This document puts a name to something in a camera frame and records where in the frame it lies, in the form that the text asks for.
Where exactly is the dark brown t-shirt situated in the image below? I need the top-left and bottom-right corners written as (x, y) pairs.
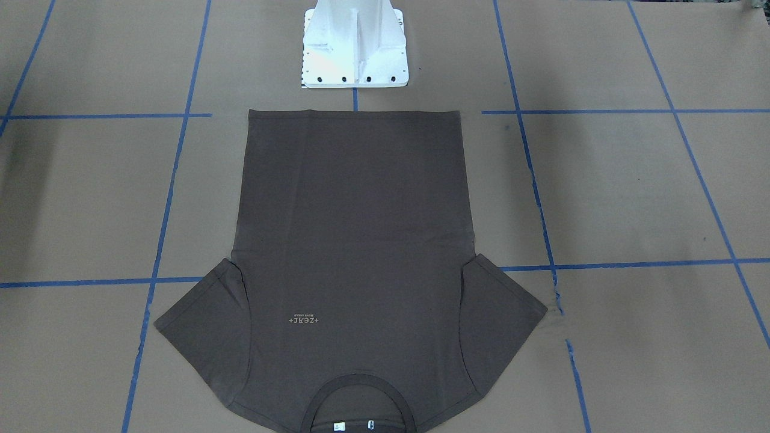
top-left (154, 110), bottom-right (547, 432)

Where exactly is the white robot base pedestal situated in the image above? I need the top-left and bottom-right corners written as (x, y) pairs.
top-left (301, 1), bottom-right (410, 88)

